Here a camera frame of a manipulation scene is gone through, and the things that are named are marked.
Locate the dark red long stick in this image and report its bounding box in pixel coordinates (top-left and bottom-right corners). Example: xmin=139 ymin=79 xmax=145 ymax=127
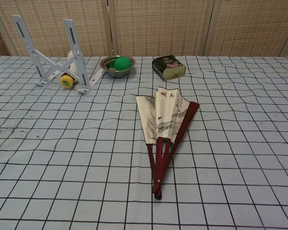
xmin=135 ymin=86 xmax=200 ymax=201

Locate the stainless steel bowl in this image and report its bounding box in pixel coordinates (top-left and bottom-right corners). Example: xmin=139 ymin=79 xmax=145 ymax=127
xmin=99 ymin=55 xmax=136 ymax=79

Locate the dark green tin can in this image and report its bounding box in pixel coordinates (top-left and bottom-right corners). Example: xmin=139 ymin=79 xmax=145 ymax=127
xmin=151 ymin=55 xmax=186 ymax=81

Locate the green ball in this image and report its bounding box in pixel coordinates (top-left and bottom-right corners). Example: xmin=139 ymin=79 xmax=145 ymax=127
xmin=114 ymin=56 xmax=132 ymax=71

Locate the white folding laptop stand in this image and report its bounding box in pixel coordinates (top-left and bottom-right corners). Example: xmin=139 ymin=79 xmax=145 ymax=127
xmin=11 ymin=14 xmax=91 ymax=94

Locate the white bottle yellow cap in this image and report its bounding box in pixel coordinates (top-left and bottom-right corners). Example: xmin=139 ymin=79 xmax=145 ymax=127
xmin=60 ymin=50 xmax=84 ymax=90

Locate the blue checked tablecloth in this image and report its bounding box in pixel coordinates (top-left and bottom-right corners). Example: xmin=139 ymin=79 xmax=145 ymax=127
xmin=0 ymin=55 xmax=288 ymax=230

